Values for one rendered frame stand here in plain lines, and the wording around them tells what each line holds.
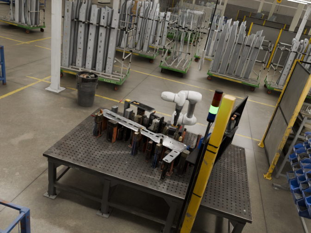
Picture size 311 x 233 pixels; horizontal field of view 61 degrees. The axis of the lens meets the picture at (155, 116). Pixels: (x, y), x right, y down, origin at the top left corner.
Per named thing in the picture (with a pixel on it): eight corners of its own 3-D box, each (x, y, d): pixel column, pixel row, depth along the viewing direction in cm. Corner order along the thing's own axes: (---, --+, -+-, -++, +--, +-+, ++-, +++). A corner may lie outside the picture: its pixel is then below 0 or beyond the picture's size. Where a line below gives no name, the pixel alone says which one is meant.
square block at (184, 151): (175, 174, 334) (182, 151, 319) (178, 171, 341) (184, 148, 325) (181, 177, 331) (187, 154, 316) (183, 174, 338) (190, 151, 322)
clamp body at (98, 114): (90, 136, 379) (92, 113, 364) (97, 132, 391) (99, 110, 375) (96, 138, 375) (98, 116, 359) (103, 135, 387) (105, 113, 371)
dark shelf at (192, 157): (184, 161, 311) (185, 159, 310) (210, 134, 384) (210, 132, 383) (202, 169, 303) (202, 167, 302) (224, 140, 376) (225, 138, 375)
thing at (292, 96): (271, 180, 484) (321, 76, 397) (264, 178, 486) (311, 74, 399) (263, 145, 603) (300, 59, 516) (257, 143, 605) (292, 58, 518)
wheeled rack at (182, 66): (184, 79, 948) (196, 28, 871) (158, 72, 961) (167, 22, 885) (190, 67, 1118) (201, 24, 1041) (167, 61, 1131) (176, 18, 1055)
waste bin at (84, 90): (70, 104, 609) (71, 74, 577) (81, 97, 656) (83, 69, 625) (90, 110, 601) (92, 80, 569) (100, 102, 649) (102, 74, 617)
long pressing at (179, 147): (95, 113, 381) (95, 112, 380) (105, 109, 399) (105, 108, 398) (180, 153, 327) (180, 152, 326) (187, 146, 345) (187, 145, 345)
